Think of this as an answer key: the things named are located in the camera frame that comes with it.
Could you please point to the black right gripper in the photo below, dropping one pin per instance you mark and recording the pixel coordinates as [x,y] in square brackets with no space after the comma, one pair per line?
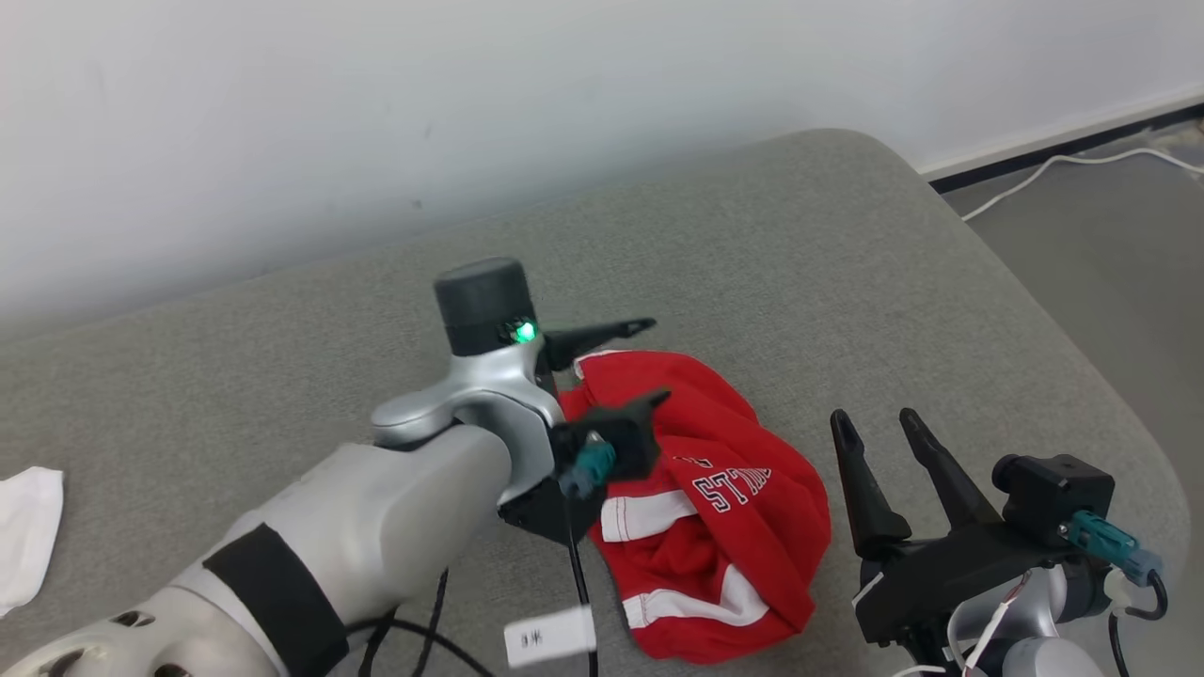
[950,569]

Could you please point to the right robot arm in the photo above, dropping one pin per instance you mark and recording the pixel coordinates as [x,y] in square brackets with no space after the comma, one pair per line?
[1044,653]

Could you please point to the red shorts with white trim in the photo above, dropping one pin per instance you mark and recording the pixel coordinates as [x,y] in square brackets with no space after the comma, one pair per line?
[743,555]

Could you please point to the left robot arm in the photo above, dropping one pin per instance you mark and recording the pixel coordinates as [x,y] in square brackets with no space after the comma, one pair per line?
[376,527]

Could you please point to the red jersey with white sleeves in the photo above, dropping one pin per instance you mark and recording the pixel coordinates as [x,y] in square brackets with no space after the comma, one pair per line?
[26,536]

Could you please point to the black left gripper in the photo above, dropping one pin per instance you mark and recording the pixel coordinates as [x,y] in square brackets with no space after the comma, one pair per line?
[555,517]

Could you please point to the wall baseboard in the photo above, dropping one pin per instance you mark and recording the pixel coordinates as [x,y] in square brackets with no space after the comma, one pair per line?
[1063,141]

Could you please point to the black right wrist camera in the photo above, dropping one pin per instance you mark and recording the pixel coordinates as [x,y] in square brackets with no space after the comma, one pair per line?
[1053,494]

